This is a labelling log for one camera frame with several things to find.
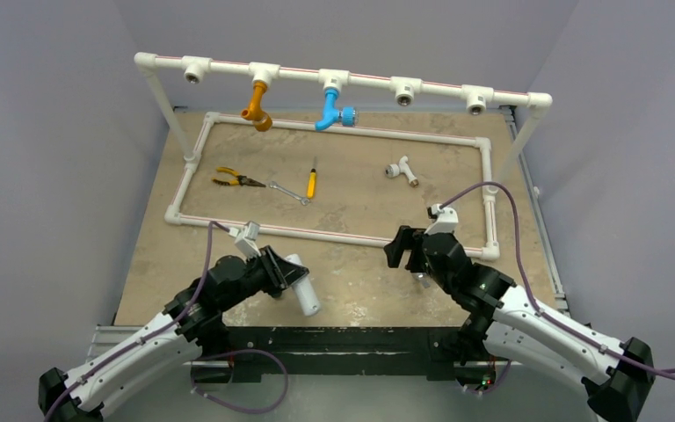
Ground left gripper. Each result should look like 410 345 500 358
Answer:
220 245 307 312

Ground white remote control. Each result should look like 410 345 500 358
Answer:
285 254 321 317

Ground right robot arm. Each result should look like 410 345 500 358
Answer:
383 225 656 421

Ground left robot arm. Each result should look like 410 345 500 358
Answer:
38 246 309 421

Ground white plastic faucet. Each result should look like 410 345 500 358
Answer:
384 156 419 188

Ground silver wrench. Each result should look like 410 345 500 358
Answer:
268 180 310 206

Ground yellow screwdriver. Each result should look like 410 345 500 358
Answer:
307 156 318 200

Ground blue plastic faucet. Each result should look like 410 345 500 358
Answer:
314 88 359 131

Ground orange plastic faucet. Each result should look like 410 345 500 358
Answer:
240 81 272 132

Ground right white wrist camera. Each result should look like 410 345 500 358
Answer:
425 204 459 236

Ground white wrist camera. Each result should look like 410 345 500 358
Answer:
425 204 459 236
229 221 261 259

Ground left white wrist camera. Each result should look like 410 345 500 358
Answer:
229 221 261 259

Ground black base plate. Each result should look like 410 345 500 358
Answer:
189 327 508 390

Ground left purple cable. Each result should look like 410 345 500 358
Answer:
43 220 234 422

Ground yellow handled pliers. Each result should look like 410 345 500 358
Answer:
212 166 266 187

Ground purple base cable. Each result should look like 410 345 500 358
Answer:
189 348 290 415

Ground white PVC pipe frame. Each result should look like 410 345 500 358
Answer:
134 52 553 227

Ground aluminium rail frame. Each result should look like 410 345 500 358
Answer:
72 105 615 422

